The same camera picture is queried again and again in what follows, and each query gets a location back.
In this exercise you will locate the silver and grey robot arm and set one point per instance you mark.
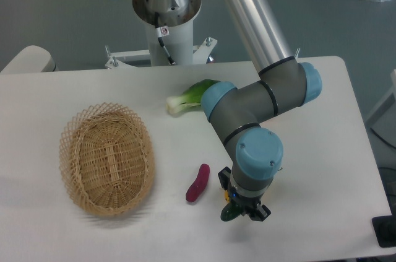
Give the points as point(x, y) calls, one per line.
point(236, 114)

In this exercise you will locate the white chair back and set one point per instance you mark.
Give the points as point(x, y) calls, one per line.
point(32, 59)

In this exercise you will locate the green bok choy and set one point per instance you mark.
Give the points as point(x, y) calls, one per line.
point(190, 98)

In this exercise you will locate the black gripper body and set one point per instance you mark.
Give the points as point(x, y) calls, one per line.
point(245, 202)

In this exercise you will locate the black box at table edge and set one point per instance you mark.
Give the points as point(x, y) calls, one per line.
point(384, 227)

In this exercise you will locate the purple sweet potato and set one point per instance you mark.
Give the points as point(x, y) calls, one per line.
point(199, 184)

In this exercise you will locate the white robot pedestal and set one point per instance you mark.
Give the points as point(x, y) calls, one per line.
point(168, 26)

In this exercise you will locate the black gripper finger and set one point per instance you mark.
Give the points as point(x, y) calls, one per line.
point(259, 213)
point(224, 177)

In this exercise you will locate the woven wicker basket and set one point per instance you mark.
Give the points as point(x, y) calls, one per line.
point(106, 159)

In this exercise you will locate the dark green cucumber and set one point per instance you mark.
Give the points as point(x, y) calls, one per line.
point(230, 212)

